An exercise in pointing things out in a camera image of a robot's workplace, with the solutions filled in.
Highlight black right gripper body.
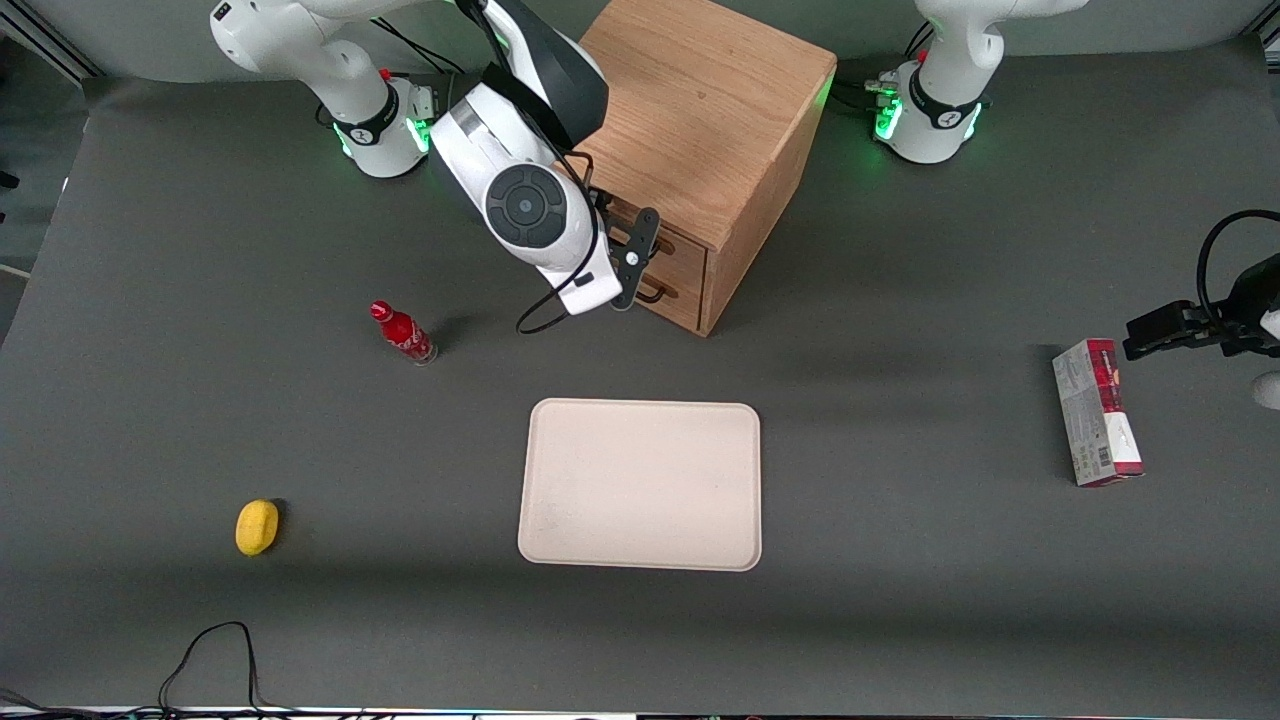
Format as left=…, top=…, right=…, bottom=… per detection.
left=590, top=190, right=633, bottom=256

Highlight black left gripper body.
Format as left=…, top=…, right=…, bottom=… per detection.
left=1215, top=252, right=1280, bottom=356

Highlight wooden drawer with black handle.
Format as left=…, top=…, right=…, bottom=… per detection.
left=636, top=272, right=707, bottom=335
left=603, top=192, right=710, bottom=293

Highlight wooden drawer cabinet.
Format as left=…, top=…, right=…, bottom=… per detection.
left=575, top=0, right=839, bottom=338

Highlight red and grey carton box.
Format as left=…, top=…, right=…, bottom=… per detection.
left=1052, top=338, right=1146, bottom=488

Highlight beige rectangular tray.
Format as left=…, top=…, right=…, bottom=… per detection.
left=517, top=398, right=763, bottom=573

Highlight small red bottle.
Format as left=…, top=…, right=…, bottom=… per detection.
left=369, top=300, right=439, bottom=367

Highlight yellow lemon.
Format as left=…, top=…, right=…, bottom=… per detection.
left=235, top=499, right=282, bottom=557

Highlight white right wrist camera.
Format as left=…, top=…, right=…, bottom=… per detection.
left=538, top=228, right=623, bottom=318

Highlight black left wrist cable loop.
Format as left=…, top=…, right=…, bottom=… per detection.
left=1196, top=209, right=1280, bottom=313

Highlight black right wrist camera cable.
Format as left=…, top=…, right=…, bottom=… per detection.
left=515, top=150, right=613, bottom=337

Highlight black left arm base cables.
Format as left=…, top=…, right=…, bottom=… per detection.
left=832, top=20, right=931, bottom=113

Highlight black arm base cables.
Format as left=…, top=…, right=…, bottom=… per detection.
left=378, top=14, right=477, bottom=77
left=832, top=20, right=931, bottom=113

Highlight black right arm base cables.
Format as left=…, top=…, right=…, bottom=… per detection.
left=378, top=14, right=477, bottom=77

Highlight thin black cable loop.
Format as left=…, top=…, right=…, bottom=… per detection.
left=158, top=621, right=263, bottom=717

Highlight grey aluminium frame rail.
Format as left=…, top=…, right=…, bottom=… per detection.
left=0, top=0, right=103, bottom=81

